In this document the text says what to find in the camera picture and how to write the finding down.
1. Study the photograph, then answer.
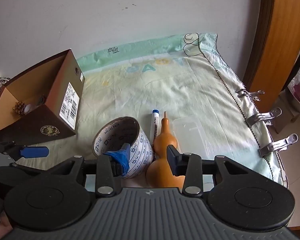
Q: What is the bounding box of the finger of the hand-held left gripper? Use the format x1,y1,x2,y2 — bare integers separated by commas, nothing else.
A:
0,141,50,162

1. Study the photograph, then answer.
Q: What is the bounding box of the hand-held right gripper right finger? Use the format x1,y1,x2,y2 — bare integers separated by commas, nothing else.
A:
166,145,257,196

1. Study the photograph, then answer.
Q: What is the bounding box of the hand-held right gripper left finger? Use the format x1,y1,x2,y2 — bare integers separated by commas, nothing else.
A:
49,142,131,198

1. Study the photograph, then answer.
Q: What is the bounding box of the orange gourd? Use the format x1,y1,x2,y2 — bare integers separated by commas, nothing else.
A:
146,111,187,188

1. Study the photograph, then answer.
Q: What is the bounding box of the printed white tape roll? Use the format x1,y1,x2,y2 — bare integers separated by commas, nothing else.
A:
91,116,154,179

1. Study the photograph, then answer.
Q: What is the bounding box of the clear plastic container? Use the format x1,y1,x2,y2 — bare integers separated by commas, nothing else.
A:
172,116,212,159

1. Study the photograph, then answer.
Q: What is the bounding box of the brown cardboard shoe box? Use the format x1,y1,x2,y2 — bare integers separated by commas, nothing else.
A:
0,49,86,147

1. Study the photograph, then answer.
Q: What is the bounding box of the small white blue-capped bottle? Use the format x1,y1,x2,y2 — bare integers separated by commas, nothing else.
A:
148,109,160,147

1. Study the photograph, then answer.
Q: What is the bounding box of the pine cone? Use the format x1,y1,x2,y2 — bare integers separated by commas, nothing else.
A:
12,101,26,116

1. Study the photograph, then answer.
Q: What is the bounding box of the pale green printed blanket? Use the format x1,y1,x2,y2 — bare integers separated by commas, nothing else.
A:
76,32,289,189

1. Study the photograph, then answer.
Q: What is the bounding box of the metal spring clip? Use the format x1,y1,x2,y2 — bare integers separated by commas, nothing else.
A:
236,89,264,102
259,133,299,157
245,107,282,126

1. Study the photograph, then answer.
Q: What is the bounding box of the black and white braided cord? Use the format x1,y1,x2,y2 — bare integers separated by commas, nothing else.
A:
197,33,289,189

